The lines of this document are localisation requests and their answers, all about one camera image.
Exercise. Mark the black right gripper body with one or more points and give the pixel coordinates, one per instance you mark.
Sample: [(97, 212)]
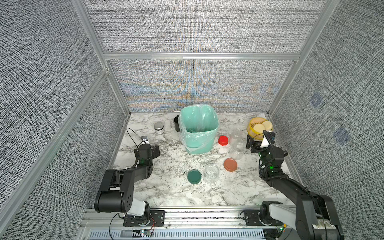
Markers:
[(258, 147)]

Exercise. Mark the orange-lidded peanut jar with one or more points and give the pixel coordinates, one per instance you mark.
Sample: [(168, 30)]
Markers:
[(237, 151)]

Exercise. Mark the red jar lid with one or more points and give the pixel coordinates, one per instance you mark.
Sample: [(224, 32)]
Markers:
[(223, 140)]

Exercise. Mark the green-lidded peanut jar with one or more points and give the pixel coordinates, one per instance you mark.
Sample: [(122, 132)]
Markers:
[(211, 173)]

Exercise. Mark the green jar lid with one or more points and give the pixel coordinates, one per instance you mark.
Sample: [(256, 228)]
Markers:
[(194, 176)]

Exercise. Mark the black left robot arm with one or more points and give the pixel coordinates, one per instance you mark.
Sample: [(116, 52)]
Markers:
[(116, 191)]

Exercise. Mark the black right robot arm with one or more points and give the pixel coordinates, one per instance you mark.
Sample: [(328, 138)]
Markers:
[(315, 216)]

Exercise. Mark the front cream steamed bun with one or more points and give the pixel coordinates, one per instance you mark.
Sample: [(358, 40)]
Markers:
[(259, 129)]

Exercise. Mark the cream steamed bun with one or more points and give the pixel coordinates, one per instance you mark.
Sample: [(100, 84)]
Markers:
[(267, 125), (259, 129)]

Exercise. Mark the yellow-rimmed bamboo steamer basket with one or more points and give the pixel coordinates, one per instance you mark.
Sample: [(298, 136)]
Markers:
[(251, 132)]

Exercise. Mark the rear cream steamed bun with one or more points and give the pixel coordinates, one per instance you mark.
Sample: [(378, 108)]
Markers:
[(267, 125)]

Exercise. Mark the green plastic trash bin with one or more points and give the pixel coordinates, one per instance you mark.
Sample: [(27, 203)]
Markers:
[(199, 132)]

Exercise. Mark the clear plastic bin liner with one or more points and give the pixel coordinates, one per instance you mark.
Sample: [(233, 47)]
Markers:
[(192, 138)]

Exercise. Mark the black mug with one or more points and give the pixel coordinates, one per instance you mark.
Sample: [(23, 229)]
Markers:
[(176, 123)]

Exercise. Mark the small silver-lidded tin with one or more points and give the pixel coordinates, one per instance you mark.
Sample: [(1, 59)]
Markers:
[(159, 127)]

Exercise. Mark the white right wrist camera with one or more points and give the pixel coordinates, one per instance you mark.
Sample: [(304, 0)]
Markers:
[(265, 141)]

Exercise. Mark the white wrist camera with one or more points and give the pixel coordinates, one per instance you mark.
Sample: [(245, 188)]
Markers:
[(265, 141), (145, 140)]

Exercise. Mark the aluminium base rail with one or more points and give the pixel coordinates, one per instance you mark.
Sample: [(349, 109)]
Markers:
[(190, 223)]

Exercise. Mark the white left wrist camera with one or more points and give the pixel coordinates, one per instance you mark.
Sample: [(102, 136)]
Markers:
[(145, 140)]

